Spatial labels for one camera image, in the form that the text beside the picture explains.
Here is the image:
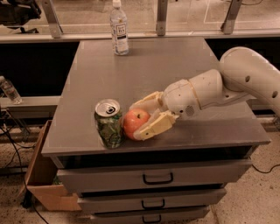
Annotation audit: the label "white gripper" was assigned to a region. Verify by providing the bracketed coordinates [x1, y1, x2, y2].
[129, 80, 200, 141]

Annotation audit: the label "red apple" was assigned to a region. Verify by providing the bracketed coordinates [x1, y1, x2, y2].
[122, 108, 151, 140]

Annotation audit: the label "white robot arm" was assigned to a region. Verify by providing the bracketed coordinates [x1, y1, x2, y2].
[130, 47, 280, 141]

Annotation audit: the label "green soda can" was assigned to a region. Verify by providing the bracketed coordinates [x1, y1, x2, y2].
[94, 99, 124, 149]

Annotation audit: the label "grey drawer cabinet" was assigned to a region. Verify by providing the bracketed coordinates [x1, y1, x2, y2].
[42, 38, 269, 224]

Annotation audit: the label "top grey drawer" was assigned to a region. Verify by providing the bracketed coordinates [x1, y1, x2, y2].
[58, 159, 251, 193]

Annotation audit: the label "grey drawer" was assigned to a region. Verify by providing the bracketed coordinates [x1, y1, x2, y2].
[78, 188, 226, 214]
[58, 159, 251, 193]
[90, 206, 209, 224]

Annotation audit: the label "middle grey drawer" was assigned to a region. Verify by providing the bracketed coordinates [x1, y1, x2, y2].
[78, 188, 226, 214]

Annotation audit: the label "clear water bottle on table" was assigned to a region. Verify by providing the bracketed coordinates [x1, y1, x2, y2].
[109, 0, 129, 55]

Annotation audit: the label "bottom grey drawer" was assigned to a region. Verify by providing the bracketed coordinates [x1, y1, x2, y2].
[90, 206, 209, 224]

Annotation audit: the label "cardboard box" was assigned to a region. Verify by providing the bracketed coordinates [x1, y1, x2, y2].
[24, 121, 81, 212]

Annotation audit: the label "small water bottle on ledge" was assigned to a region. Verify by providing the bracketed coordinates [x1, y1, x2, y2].
[0, 76, 22, 104]

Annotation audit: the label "black office chair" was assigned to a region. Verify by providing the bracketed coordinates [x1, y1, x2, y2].
[0, 0, 41, 33]

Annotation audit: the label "black cable right floor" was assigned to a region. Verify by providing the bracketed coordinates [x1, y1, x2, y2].
[251, 164, 280, 175]

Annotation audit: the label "metal window frame rail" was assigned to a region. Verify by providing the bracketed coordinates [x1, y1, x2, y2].
[0, 0, 280, 45]

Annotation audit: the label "black cables on floor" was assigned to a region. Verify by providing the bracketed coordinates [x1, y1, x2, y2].
[0, 108, 49, 224]

